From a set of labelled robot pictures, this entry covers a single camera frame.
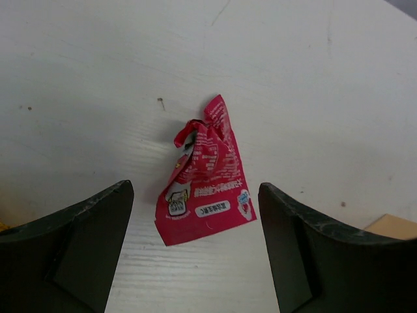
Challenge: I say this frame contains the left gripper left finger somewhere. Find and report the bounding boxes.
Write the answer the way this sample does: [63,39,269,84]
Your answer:
[1,180,134,312]

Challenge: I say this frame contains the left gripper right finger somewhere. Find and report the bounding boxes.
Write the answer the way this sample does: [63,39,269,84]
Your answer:
[258,183,416,312]

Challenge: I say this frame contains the brown paper bag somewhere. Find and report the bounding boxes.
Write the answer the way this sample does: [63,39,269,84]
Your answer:
[364,214,417,240]

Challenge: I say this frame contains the yellow snack bar wrapper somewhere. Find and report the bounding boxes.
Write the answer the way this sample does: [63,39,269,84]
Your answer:
[0,219,13,232]

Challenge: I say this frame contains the small red triangular packet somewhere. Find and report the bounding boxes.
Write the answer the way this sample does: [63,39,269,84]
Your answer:
[154,95,257,246]

